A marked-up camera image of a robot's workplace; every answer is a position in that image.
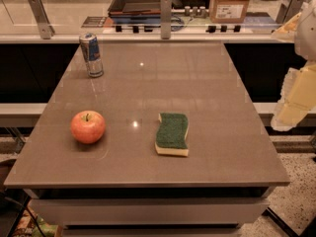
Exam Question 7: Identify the red apple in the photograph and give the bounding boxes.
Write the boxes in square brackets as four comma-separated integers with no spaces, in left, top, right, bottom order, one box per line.
[70,111,106,144]

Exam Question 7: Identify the blue silver drink can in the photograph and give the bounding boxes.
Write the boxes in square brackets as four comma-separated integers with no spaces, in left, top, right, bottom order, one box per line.
[79,33,104,78]

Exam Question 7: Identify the cardboard box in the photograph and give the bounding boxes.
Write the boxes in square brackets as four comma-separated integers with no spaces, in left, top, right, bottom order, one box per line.
[209,0,250,23]

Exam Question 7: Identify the open dark orange case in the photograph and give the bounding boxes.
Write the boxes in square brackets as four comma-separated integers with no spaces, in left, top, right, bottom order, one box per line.
[108,0,161,16]

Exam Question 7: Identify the glass barrier panel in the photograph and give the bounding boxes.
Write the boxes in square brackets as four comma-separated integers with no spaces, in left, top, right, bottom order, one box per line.
[0,0,316,37]

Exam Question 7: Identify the right metal glass bracket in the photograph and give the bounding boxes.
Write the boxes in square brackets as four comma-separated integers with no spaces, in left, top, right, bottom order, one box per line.
[276,0,304,24]

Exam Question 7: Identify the left metal glass bracket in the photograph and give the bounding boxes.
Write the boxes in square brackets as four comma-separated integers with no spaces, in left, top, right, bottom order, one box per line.
[28,0,54,40]

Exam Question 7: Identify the metal glass bracket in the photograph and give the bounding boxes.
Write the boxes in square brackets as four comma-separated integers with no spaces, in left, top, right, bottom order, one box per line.
[160,0,172,40]
[276,0,304,24]
[28,0,54,40]

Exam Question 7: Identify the green yellow sponge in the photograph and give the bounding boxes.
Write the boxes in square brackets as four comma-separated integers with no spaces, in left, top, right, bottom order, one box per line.
[155,113,189,157]

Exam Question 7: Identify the grey table drawer cabinet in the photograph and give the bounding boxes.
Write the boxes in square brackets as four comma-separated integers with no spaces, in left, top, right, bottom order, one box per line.
[31,197,269,237]

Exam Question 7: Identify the middle metal glass bracket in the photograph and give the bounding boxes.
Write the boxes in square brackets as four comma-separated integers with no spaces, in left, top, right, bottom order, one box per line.
[160,0,172,40]

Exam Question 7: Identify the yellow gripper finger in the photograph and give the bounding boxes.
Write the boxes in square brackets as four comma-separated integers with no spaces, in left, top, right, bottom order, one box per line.
[271,63,316,131]
[272,12,301,42]

